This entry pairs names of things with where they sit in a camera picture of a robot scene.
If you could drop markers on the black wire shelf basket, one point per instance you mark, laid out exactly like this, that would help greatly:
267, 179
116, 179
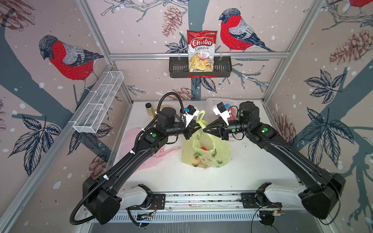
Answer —
178, 68

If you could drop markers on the spice jar pale contents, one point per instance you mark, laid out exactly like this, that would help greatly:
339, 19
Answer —
149, 109

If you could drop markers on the Chuba cassava chips bag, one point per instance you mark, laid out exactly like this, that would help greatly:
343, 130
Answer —
201, 50

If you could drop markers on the white plastic crate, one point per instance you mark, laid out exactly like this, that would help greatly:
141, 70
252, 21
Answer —
211, 102

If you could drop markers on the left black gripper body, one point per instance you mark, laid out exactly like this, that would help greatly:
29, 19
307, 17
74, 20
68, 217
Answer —
188, 130

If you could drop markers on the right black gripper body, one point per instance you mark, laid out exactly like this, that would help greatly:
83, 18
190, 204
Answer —
225, 133

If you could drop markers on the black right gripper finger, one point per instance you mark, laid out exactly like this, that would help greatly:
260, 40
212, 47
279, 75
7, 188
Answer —
214, 132
213, 126

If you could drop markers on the white wire mesh basket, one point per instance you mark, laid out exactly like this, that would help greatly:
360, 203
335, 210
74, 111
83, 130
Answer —
95, 111

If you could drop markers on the peach in crate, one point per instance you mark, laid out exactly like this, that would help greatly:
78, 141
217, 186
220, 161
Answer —
233, 112

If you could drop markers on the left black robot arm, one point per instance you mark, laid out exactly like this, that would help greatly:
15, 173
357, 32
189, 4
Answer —
100, 195

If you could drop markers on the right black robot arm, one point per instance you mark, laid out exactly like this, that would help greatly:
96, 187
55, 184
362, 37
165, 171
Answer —
320, 191

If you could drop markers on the green plastic bag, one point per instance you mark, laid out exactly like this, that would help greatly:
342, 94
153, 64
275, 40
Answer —
219, 153

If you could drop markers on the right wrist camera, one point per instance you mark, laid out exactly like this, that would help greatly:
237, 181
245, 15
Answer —
221, 110

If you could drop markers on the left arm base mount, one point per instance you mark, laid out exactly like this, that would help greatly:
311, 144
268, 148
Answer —
142, 198

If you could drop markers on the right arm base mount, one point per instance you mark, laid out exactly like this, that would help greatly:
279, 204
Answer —
257, 199

